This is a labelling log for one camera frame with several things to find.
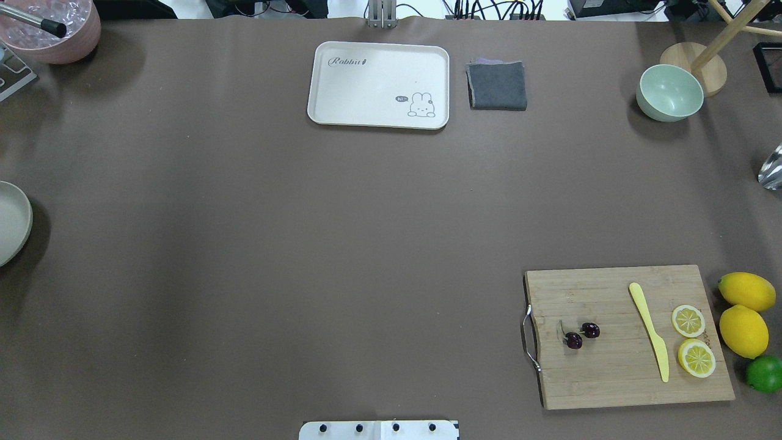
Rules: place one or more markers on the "mint green bowl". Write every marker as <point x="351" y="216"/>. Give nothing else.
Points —
<point x="668" y="93"/>

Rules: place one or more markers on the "steel scoop in bowl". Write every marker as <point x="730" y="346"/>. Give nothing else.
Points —
<point x="55" y="28"/>

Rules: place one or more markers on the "steel ice scoop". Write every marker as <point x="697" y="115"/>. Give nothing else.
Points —
<point x="769" y="176"/>

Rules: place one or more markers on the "pink bowl with ice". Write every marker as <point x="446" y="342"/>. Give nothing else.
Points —
<point x="80" y="19"/>

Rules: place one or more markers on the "white cup rack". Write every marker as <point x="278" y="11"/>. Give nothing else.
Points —
<point x="15" y="73"/>

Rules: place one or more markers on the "wooden cutting board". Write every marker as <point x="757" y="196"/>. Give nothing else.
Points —
<point x="619" y="367"/>

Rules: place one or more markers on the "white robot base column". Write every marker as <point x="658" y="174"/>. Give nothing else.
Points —
<point x="380" y="429"/>

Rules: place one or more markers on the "wooden cup stand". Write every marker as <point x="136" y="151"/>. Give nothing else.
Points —
<point x="704" y="62"/>

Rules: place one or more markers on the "beige round plate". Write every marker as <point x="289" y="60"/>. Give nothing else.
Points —
<point x="16" y="220"/>

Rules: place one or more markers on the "yellow lemon far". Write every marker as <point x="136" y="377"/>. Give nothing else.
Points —
<point x="747" y="289"/>

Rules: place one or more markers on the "dark red cherry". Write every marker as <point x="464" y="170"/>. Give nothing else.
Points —
<point x="571" y="338"/>
<point x="590" y="330"/>

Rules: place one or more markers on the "dark red cherry right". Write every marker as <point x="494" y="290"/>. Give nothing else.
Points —
<point x="590" y="330"/>

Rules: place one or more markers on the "cream rabbit tray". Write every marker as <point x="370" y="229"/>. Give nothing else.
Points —
<point x="380" y="85"/>

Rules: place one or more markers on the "yellow plastic knife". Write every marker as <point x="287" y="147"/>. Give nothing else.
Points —
<point x="658" y="344"/>

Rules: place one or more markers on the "yellow lemon near lime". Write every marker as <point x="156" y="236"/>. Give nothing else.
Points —
<point x="744" y="331"/>

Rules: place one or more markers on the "green lime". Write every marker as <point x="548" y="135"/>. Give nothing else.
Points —
<point x="764" y="374"/>

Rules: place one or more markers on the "aluminium frame post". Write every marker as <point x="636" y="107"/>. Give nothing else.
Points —
<point x="381" y="14"/>

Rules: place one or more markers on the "grey folded cloth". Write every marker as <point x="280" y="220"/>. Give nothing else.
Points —
<point x="497" y="85"/>

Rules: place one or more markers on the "upper lemon slice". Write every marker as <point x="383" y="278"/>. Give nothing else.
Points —
<point x="688" y="321"/>

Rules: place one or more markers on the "dark red cherry left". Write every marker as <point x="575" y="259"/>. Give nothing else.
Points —
<point x="571" y="338"/>

